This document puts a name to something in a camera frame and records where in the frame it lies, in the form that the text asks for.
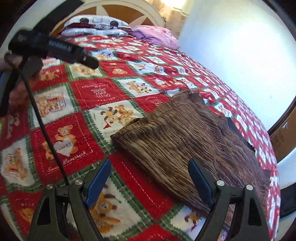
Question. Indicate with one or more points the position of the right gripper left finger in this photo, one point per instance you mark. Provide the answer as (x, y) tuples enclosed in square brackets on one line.
[(49, 221)]

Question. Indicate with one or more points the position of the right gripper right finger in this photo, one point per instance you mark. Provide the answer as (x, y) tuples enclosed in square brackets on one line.
[(248, 220)]

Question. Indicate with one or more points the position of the brown knitted sweater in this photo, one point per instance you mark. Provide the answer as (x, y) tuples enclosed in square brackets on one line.
[(183, 128)]

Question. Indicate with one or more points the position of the left hand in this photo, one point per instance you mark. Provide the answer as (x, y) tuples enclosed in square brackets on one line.
[(10, 77)]

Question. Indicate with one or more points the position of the white patterned pillow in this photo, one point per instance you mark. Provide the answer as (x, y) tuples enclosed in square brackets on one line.
[(94, 25)]

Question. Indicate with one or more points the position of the red checkered teddy bedspread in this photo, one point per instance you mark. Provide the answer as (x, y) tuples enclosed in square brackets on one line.
[(81, 108)]

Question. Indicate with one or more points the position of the brown wooden door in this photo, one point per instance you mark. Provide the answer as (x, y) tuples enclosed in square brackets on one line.
[(282, 133)]

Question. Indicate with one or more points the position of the cream wooden headboard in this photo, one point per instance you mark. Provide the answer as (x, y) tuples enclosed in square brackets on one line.
[(133, 12)]

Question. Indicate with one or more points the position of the pink folded blanket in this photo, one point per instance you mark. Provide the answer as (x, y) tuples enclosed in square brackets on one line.
[(156, 35)]

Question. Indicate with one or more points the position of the beige window curtain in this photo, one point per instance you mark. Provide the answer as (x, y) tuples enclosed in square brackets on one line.
[(174, 13)]

